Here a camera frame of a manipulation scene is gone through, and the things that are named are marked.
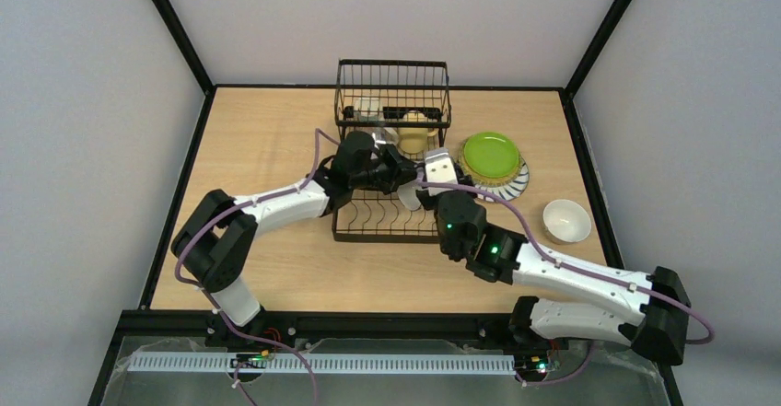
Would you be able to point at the controller board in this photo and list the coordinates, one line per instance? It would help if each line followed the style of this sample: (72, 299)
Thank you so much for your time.
(250, 361)
(537, 363)

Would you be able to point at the cream ceramic mug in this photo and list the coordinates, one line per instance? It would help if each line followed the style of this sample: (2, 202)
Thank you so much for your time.
(370, 110)

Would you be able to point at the yellow handled mug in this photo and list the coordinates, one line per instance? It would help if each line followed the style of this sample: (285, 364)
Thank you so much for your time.
(414, 140)

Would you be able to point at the white slotted cable duct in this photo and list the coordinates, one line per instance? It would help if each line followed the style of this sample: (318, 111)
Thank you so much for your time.
(330, 364)

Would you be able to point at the black wire dish rack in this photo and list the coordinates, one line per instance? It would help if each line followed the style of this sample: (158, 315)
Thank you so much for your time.
(401, 85)

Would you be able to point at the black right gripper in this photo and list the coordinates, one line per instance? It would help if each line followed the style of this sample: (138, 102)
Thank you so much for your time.
(444, 194)

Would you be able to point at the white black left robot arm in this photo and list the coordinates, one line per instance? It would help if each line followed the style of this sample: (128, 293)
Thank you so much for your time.
(214, 243)

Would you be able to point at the left controller board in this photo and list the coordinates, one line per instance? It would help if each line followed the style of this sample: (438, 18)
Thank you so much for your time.
(250, 361)

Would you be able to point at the right controller board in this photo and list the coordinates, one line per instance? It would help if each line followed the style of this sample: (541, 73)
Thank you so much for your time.
(537, 363)

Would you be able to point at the small white patterned bowl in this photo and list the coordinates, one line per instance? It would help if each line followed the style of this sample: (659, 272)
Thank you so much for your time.
(566, 222)

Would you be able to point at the blue striped white plate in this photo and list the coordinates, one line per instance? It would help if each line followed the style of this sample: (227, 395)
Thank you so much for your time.
(514, 189)

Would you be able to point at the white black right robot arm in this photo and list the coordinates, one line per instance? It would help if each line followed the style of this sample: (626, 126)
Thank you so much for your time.
(647, 312)

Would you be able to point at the green plate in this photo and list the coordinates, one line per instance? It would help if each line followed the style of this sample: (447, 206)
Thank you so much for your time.
(493, 153)

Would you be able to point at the black aluminium frame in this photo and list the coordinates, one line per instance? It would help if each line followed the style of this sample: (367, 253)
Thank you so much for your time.
(192, 323)

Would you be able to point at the white bowl dark rim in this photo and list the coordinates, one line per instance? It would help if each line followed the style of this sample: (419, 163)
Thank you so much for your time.
(414, 197)

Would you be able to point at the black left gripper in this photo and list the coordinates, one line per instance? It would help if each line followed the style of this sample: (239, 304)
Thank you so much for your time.
(398, 168)

